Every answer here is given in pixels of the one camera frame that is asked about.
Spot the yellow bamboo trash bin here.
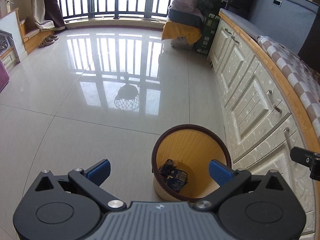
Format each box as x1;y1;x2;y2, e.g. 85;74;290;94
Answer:
151;124;232;202

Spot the blue crumpled wrapper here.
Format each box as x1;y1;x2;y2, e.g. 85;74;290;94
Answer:
158;159;188;193

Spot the white carved cabinet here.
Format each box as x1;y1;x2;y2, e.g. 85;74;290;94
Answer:
208;12;319;239

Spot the brown white checkered cloth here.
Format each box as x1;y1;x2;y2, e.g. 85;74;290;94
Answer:
257;36;320;137

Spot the purple furniture panel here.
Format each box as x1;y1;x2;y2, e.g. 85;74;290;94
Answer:
0;60;10;92

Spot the grey storage box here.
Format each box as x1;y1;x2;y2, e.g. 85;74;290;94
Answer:
248;0;319;59

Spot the pair of brown shoes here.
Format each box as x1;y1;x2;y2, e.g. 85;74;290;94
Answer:
38;34;59;48

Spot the green cardboard box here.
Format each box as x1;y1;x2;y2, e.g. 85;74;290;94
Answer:
196;13;220;55

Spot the wooden step shelf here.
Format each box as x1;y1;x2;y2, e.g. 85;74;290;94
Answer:
15;8;55;55

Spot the grey cushion pad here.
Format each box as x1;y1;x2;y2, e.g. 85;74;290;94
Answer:
220;8;265;41

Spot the yellow cloth covered stool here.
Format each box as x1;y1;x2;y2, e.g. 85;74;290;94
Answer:
161;20;201;50

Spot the brown left curtain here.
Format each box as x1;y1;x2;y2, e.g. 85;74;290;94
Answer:
31;0;65;31

